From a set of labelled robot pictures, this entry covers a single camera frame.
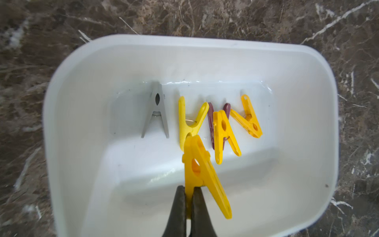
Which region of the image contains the white plastic storage box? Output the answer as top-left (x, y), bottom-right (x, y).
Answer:
top-left (43, 35), bottom-right (339, 237)

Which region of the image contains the yellow clothespin apart from pile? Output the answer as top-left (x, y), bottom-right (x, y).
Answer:
top-left (178, 96), bottom-right (210, 152)

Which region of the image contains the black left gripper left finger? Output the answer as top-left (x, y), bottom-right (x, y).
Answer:
top-left (162, 186), bottom-right (187, 237)

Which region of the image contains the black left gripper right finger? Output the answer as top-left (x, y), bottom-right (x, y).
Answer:
top-left (189, 187), bottom-right (217, 237)

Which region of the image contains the purple clothespin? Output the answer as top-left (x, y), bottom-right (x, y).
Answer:
top-left (207, 102), bottom-right (231, 149)

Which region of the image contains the yellow clothespin pile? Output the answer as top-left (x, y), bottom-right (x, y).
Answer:
top-left (182, 135), bottom-right (232, 219)

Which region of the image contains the grey clothespin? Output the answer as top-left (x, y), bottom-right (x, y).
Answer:
top-left (141, 82), bottom-right (169, 138)

